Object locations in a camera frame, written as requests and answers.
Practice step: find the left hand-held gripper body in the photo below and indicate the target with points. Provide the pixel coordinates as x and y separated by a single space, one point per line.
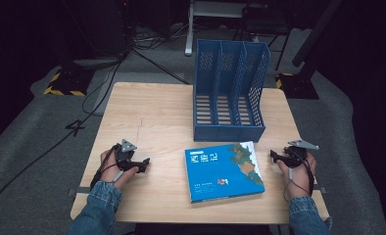
125 153

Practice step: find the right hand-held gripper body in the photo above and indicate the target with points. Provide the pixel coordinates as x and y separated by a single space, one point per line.
297 151

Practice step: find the person's left hand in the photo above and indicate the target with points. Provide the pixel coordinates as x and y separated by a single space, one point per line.
113 173

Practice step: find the person's right hand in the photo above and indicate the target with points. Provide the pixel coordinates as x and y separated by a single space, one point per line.
299 179

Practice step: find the blue plastic file rack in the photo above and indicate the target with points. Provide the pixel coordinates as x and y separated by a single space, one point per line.
228 130

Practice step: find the blue book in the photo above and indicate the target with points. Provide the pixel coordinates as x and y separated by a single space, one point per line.
218 173

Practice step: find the black yellow-striped stand base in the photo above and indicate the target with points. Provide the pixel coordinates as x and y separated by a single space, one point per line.
68 83
299 87

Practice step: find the black slanted pole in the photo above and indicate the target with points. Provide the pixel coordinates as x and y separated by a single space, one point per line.
315 34

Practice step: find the black chair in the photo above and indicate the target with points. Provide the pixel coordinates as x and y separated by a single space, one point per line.
266 23

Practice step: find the white desk leg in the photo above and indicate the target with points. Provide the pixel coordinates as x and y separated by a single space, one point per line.
189 32

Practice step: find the grey table bracket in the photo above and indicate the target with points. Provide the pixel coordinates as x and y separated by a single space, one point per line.
78 191
320 189

